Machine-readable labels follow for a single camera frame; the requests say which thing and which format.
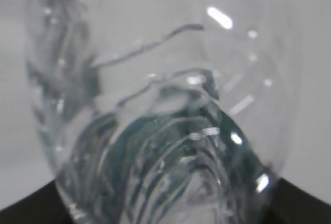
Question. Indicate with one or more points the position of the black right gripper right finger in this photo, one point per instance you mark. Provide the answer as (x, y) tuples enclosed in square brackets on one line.
[(294, 206)]

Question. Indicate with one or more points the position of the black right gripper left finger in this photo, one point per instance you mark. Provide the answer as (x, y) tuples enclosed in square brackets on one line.
[(43, 206)]

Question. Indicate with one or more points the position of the clear green-label water bottle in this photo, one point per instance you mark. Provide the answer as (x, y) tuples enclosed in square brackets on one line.
[(164, 111)]

